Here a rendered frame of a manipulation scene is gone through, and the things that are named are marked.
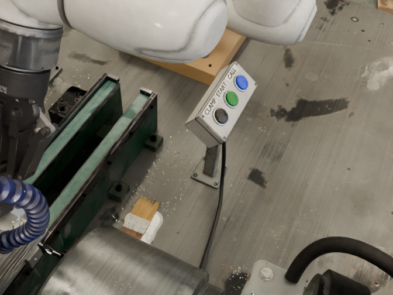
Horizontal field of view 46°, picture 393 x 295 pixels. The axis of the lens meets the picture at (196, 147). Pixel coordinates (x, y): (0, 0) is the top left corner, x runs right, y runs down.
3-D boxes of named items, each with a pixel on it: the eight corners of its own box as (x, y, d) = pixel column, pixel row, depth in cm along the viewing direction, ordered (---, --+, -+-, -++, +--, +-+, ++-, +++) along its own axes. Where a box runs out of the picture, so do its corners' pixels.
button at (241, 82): (239, 95, 93) (245, 91, 92) (229, 84, 92) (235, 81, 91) (245, 85, 95) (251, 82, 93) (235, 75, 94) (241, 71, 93)
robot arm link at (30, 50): (32, 33, 53) (26, 82, 56) (78, 27, 61) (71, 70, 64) (-31, 8, 55) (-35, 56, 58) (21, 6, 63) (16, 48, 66)
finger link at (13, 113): (28, 100, 65) (37, 104, 64) (20, 170, 69) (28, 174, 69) (8, 107, 61) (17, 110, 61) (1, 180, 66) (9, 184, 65)
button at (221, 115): (219, 129, 87) (224, 126, 86) (207, 118, 87) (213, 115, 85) (225, 118, 89) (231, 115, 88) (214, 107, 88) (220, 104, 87)
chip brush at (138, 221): (117, 284, 94) (117, 282, 93) (95, 274, 95) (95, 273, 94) (161, 203, 106) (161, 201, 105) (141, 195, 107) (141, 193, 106)
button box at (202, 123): (209, 150, 90) (226, 142, 86) (183, 124, 88) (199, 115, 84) (242, 93, 100) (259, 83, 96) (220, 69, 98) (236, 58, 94)
